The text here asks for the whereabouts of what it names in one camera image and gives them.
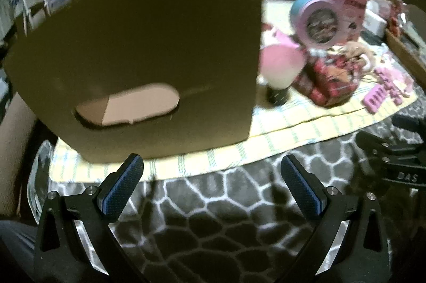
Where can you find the open flat cardboard box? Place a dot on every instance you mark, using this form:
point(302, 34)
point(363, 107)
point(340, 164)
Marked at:
point(407, 53)

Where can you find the clear plastic container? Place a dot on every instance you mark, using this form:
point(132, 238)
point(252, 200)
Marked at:
point(38, 183)

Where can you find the small doll toy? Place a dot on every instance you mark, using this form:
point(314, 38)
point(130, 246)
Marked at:
point(357, 53)

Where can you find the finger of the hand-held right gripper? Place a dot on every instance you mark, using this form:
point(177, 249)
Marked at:
point(411, 123)
point(399, 175)

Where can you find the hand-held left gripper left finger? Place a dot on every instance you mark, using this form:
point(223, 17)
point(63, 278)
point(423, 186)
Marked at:
point(123, 183)

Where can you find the grey black patterned rug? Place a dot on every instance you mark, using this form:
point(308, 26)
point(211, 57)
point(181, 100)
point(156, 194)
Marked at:
point(216, 203)

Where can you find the round pink blue tin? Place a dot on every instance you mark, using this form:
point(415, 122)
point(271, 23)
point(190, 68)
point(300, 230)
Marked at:
point(316, 23)

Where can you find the brown upholstered seat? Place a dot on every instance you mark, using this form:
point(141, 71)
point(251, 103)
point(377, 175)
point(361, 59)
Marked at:
point(16, 163)

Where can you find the red pink printed box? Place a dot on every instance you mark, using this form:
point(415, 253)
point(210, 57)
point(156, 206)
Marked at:
point(326, 80)

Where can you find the white tissue box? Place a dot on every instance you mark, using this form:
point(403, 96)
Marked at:
point(374, 21)

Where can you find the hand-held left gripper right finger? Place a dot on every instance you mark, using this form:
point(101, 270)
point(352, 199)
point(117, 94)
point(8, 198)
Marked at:
point(301, 185)

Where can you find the yellow striped mat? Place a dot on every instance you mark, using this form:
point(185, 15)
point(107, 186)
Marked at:
point(299, 123)

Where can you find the brown cardboard box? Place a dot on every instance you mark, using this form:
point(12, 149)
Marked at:
point(133, 36)

